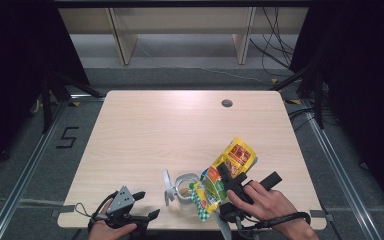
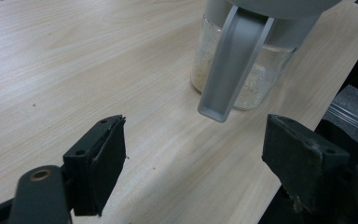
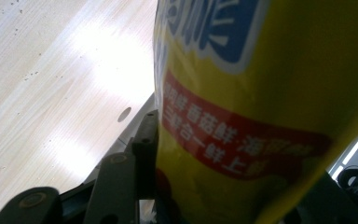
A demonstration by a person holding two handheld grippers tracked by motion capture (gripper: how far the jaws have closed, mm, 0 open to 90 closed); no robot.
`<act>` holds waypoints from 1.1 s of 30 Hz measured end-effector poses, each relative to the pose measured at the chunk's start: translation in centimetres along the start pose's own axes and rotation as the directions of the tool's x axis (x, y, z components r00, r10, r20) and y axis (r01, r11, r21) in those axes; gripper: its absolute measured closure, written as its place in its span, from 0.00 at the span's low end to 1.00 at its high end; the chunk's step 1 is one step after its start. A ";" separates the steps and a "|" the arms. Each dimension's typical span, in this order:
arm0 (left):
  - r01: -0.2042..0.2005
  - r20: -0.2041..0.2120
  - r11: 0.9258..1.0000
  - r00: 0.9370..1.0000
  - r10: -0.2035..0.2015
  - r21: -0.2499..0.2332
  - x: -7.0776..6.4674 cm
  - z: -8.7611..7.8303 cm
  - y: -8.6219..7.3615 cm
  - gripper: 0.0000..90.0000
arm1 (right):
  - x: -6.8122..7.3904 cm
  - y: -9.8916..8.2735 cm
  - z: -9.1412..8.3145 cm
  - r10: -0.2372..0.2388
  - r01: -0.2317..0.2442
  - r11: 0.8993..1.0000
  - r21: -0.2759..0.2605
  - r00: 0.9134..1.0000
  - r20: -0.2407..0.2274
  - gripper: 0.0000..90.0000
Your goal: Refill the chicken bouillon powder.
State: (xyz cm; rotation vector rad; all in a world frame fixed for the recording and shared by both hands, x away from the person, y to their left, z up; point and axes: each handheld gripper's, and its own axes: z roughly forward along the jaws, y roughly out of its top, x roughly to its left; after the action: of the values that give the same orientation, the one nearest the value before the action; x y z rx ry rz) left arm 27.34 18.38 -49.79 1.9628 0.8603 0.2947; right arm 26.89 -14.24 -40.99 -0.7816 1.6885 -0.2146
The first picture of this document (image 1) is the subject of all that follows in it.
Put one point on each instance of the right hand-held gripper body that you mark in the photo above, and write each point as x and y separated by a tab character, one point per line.
228	211

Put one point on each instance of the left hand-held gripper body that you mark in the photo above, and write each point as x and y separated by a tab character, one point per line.
121	201

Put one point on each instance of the yellow seasoning pouch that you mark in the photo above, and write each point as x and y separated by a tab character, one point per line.
240	155

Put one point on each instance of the clear jar with white lid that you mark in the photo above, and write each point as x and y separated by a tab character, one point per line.
184	191

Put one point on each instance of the person's left hand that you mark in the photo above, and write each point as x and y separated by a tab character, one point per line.
101	233

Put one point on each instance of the person's right hand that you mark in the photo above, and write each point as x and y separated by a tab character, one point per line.
270	206

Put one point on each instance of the grey floor tape piece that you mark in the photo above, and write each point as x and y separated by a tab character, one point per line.
321	215
63	210

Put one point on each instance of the yellow black tape piece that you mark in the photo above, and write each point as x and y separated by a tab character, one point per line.
76	104
293	101
275	81

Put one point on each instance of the black metal stand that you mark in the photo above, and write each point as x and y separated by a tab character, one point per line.
46	106
319	100

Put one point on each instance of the light wooden shelf unit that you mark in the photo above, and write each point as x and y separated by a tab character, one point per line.
123	40

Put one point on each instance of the black curtain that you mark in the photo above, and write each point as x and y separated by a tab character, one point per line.
363	83
13	66

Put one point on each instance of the metal floor rail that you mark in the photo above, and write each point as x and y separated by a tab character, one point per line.
23	173
340	166

